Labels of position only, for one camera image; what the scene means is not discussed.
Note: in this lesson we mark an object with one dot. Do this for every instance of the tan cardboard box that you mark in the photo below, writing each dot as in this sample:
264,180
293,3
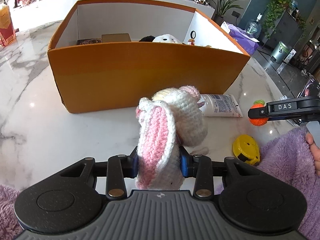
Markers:
121,37

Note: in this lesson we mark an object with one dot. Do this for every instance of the white marble tv cabinet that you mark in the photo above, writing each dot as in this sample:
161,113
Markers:
47,11

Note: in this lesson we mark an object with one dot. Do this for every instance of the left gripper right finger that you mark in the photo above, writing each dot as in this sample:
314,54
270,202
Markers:
198,166

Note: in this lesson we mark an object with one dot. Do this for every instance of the purple fuzzy sleeve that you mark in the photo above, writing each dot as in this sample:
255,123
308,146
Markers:
289,159

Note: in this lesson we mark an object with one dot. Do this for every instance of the dark photo card box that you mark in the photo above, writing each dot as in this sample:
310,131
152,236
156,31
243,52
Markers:
89,41

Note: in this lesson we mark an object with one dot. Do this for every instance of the tall corner plant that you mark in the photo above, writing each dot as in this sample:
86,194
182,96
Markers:
221,7

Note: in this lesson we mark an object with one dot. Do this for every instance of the purple tissue pack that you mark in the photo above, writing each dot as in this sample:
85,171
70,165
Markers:
246,41

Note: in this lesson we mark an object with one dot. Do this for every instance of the orange cardboard box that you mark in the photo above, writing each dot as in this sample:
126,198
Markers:
101,76

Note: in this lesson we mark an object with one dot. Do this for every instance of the phone on stand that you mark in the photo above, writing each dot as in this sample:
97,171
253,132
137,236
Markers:
311,88

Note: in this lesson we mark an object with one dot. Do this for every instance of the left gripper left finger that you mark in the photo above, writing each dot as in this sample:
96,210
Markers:
120,167

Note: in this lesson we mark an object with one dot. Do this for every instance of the white crochet bunny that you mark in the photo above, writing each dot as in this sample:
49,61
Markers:
170,119

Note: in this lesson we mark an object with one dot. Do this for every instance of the white lotion tube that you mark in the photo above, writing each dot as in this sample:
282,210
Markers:
214,105

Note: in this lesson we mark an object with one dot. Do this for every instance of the person right hand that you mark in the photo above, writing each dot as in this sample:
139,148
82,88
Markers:
315,152

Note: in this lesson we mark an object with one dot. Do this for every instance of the water bottle jug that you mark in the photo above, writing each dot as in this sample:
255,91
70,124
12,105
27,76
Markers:
253,27

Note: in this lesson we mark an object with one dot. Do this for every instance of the orange crochet fruit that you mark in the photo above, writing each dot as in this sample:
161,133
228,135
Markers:
256,114

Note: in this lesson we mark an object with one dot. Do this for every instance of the small orange figurine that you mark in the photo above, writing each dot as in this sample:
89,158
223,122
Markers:
191,42

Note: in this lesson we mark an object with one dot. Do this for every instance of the red orange snack box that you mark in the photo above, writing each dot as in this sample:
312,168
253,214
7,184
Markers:
7,31

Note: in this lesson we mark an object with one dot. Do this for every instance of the white panda plush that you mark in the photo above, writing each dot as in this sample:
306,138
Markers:
165,38

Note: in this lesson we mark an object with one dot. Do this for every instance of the yellow tape measure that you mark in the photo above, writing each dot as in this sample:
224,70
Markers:
246,149

